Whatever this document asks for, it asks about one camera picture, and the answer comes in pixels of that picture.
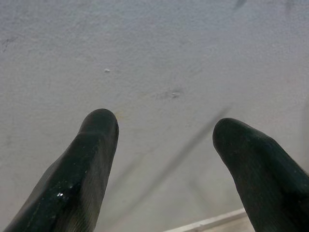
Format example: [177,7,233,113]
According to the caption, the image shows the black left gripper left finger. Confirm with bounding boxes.
[3,108,120,232]

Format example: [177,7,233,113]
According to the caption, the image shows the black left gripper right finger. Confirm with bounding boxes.
[212,117,309,232]

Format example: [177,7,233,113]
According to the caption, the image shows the white skirting board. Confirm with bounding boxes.
[169,207,248,232]

